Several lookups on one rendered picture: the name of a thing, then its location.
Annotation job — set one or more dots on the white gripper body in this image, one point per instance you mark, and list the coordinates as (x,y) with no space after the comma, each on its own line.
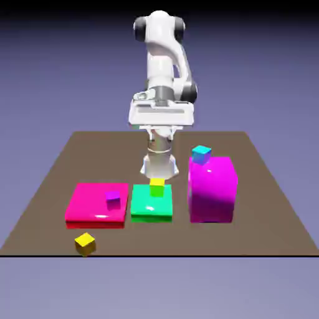
(162,116)

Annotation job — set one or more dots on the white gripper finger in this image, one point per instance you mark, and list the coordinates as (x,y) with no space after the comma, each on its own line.
(170,134)
(151,134)

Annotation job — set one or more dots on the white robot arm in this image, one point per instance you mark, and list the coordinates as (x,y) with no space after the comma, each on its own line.
(159,49)

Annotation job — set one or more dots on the small cyan cube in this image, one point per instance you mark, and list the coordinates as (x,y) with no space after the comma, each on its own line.
(201,154)

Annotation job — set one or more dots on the small lime cube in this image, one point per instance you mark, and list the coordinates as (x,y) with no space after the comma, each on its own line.
(157,189)

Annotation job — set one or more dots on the small purple cube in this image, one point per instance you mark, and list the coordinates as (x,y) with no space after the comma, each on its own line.
(112,198)

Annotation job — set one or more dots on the small yellow cube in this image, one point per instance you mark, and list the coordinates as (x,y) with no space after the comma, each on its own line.
(84,243)

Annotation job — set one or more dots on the large magenta box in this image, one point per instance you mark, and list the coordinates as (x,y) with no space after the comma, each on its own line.
(211,192)

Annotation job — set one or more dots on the large green box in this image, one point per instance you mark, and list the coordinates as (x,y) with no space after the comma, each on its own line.
(149,208)

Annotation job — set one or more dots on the large pink box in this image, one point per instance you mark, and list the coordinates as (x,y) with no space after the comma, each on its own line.
(89,204)

